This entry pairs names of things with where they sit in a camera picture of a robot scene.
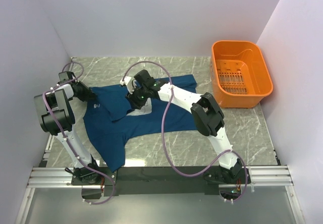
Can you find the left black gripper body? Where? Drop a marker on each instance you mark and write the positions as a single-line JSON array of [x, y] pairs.
[[84, 93]]

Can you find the black base beam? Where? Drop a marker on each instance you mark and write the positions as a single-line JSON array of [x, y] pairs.
[[154, 180]]

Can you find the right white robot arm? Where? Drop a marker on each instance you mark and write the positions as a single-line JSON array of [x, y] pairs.
[[206, 113]]

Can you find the orange plastic basket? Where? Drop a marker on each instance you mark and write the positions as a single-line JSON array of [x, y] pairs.
[[239, 75]]

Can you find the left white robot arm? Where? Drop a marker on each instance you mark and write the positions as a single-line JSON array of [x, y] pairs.
[[56, 117]]

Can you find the aluminium rail frame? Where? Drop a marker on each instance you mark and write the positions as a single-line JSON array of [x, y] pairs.
[[270, 198]]

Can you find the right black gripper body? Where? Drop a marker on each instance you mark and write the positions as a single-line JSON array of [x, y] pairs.
[[138, 98]]

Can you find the blue t shirt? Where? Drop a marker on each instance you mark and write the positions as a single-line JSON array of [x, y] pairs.
[[110, 122]]

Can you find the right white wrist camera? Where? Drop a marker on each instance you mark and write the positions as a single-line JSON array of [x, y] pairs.
[[129, 83]]

